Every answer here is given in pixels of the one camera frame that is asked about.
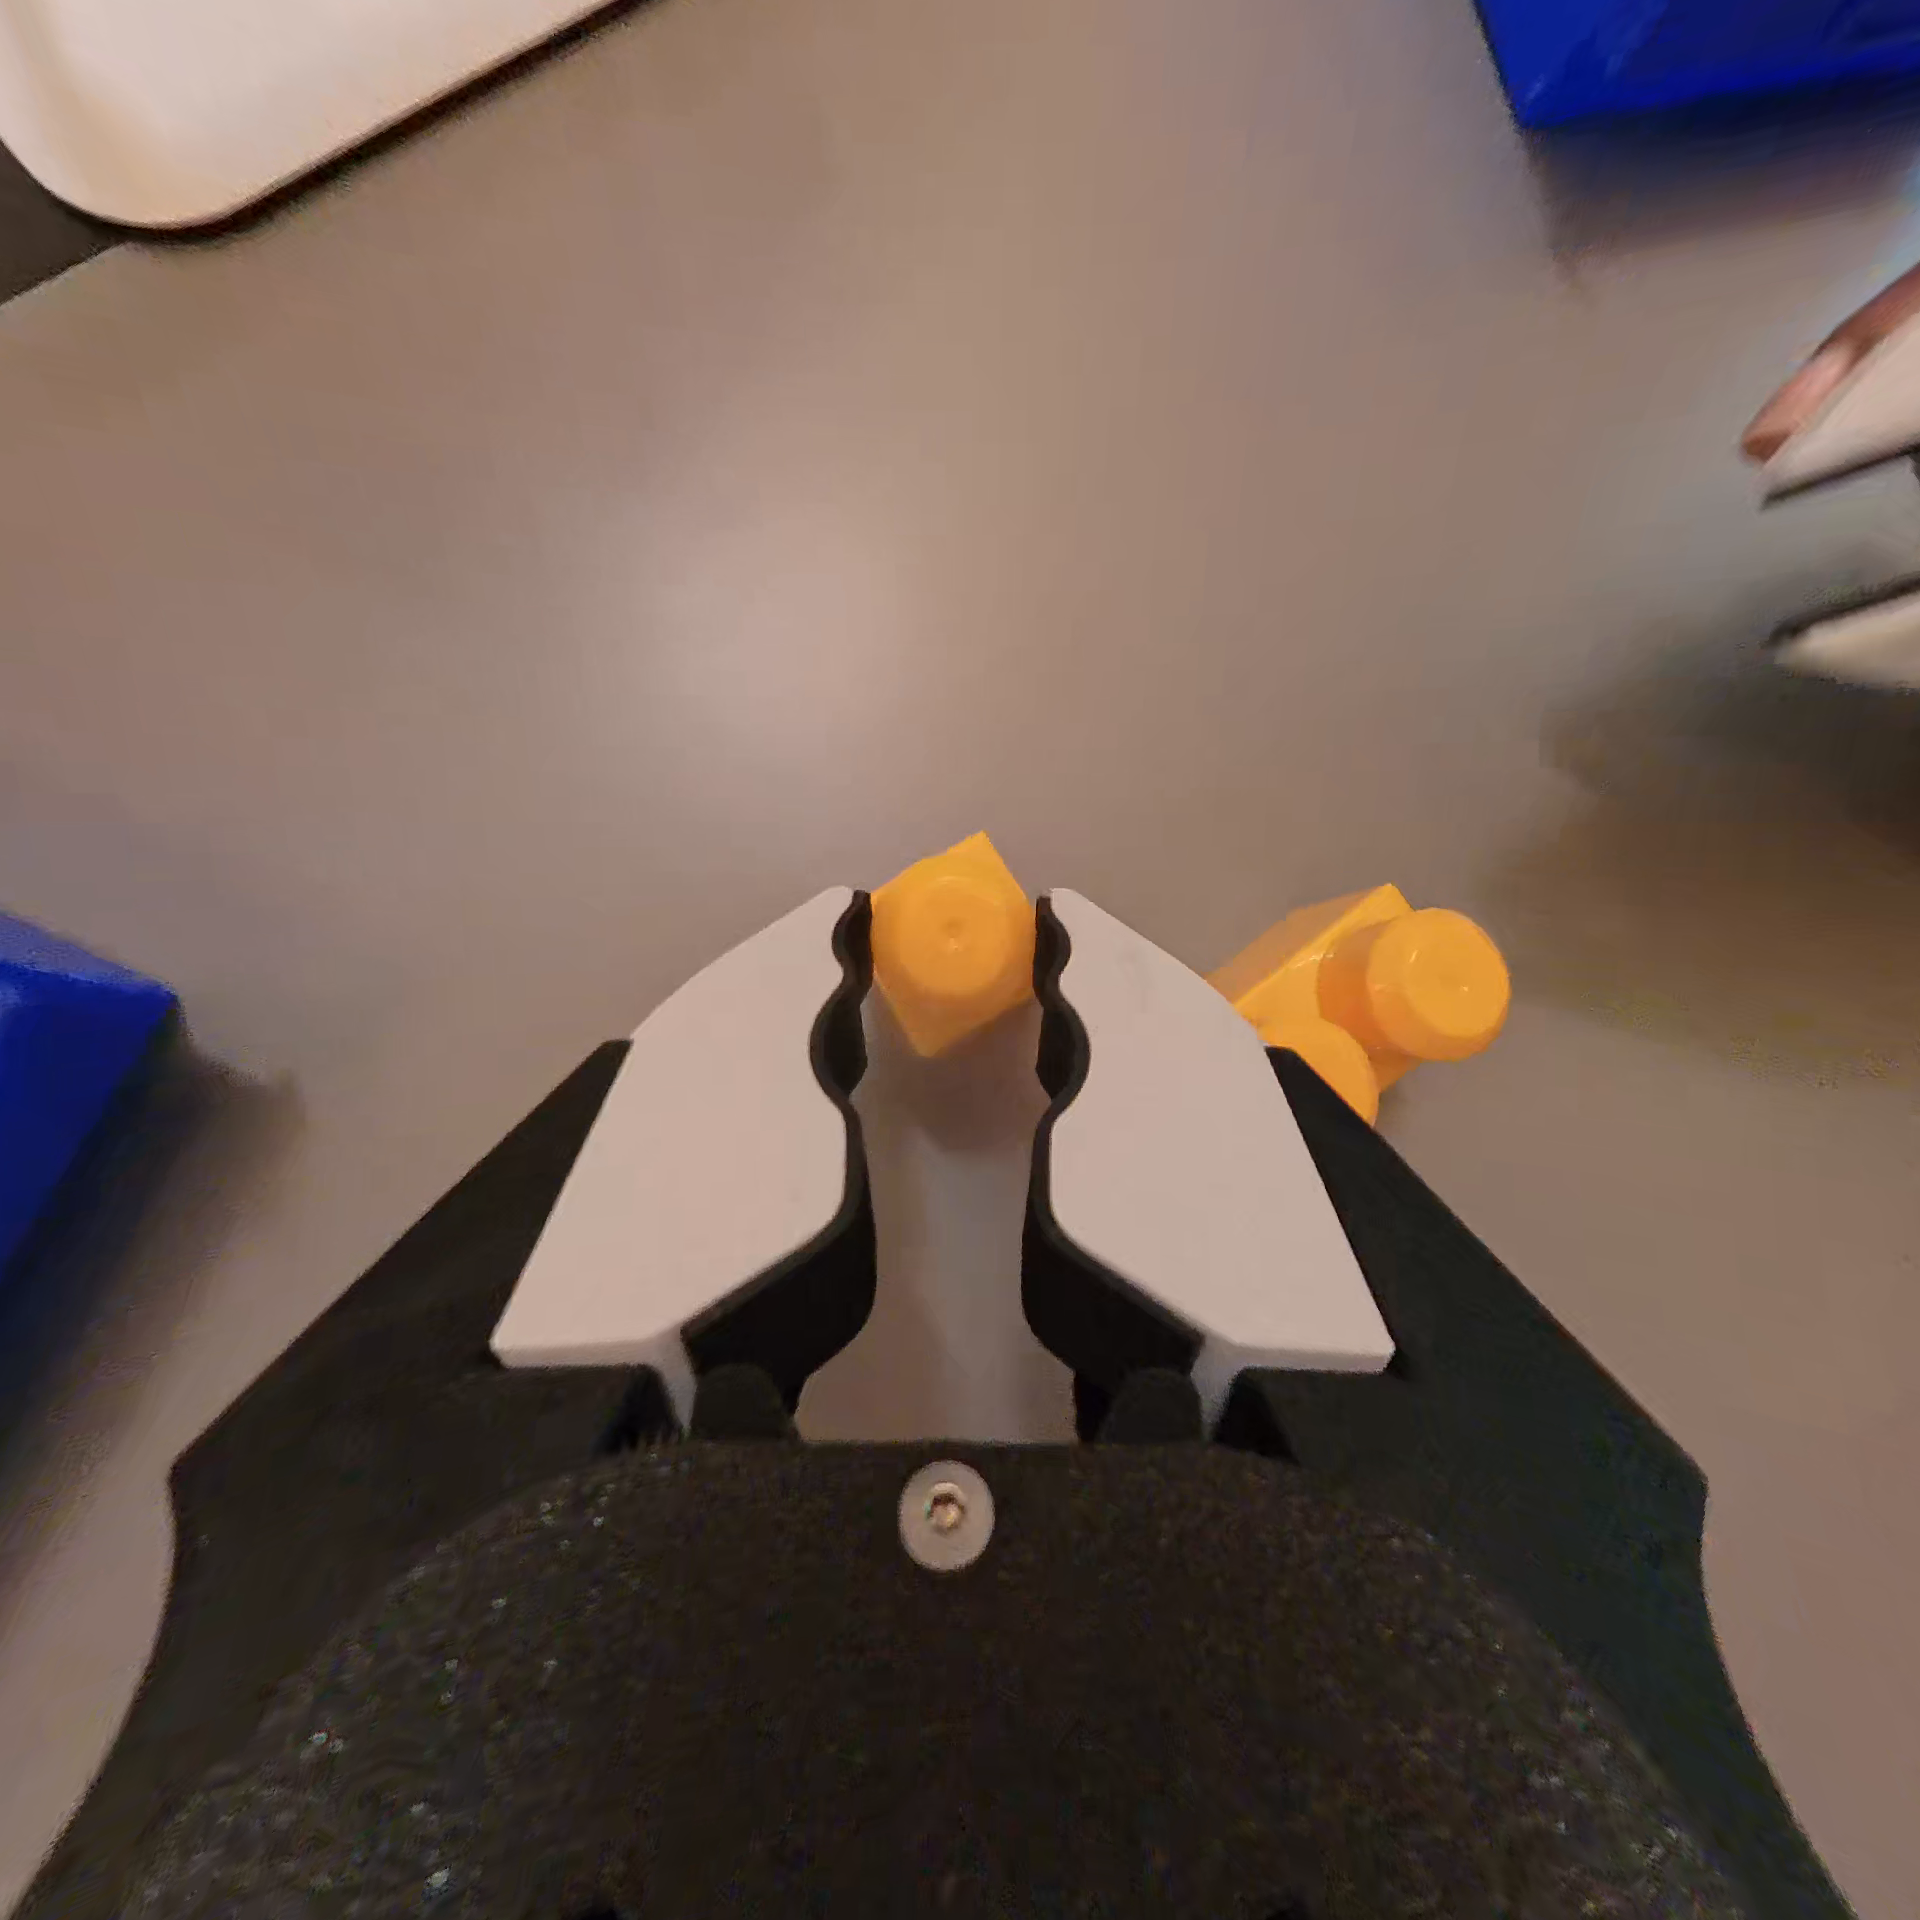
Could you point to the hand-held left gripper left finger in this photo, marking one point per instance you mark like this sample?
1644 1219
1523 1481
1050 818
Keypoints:
674 1184

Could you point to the yellow two-stud mega block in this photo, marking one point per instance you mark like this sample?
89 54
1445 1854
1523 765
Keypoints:
1411 973

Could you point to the white sign stand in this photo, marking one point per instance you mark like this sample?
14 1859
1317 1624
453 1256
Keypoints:
224 90

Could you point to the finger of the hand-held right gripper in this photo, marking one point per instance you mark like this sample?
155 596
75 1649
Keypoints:
1860 420
1860 645

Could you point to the yellow one-stud mega block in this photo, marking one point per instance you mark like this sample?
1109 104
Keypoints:
953 944

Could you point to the blue plastic bin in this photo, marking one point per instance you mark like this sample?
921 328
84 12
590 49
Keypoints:
60 1078
1681 53

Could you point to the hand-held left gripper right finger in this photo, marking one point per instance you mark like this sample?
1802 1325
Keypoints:
1213 1184

